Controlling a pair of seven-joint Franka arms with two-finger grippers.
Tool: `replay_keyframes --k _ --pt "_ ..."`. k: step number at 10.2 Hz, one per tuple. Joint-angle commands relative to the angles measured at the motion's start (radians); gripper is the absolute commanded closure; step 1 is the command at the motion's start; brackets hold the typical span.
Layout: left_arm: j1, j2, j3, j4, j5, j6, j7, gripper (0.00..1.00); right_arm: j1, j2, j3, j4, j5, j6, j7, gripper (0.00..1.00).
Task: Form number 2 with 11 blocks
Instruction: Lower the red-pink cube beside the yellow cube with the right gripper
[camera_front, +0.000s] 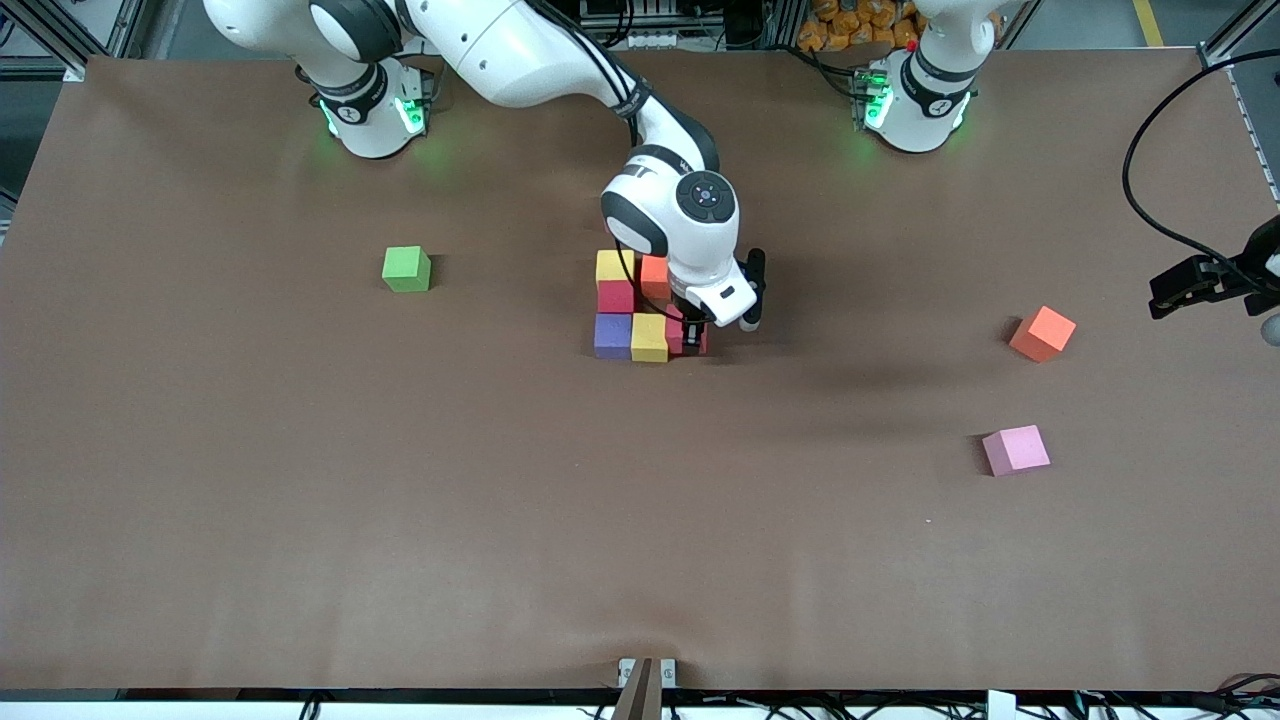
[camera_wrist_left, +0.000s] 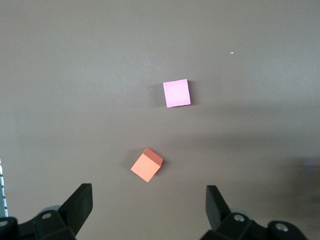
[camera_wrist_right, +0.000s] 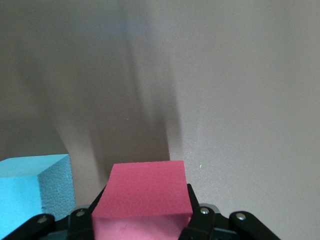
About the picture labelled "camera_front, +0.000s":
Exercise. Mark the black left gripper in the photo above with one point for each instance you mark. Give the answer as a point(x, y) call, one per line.
point(1226, 274)

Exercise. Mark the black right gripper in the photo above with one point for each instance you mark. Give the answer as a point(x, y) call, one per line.
point(692, 324)

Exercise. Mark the red foam cube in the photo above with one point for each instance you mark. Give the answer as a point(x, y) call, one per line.
point(614, 298)
point(675, 340)

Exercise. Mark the yellow foam cube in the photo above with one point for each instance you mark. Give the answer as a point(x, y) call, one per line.
point(649, 338)
point(612, 265)

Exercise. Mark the orange foam cube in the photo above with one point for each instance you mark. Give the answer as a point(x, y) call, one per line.
point(1042, 333)
point(655, 278)

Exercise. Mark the purple foam cube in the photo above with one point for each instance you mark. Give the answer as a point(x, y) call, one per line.
point(612, 336)

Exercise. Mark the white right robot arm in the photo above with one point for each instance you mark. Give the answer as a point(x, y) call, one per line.
point(700, 230)

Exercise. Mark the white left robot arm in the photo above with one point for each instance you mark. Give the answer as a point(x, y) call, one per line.
point(920, 100)

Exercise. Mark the brown table cover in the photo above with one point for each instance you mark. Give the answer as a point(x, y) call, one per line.
point(640, 560)

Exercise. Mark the pink foam cube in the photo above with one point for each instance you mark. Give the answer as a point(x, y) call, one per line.
point(1016, 449)

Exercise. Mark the green foam cube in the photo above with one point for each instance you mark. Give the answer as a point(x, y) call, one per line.
point(406, 269)

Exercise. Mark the white rack device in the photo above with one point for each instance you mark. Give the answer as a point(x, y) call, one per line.
point(650, 38)

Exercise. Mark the orange bag pile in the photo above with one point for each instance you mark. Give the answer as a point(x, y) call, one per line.
point(860, 25)

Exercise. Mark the aluminium table side rail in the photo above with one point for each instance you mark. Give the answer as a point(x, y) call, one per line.
point(1256, 130)

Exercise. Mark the aluminium frame profile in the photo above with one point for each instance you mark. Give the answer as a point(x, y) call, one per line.
point(50, 30)
point(1240, 30)

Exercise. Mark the brown post with metal bracket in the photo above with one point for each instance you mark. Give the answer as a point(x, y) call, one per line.
point(645, 680)

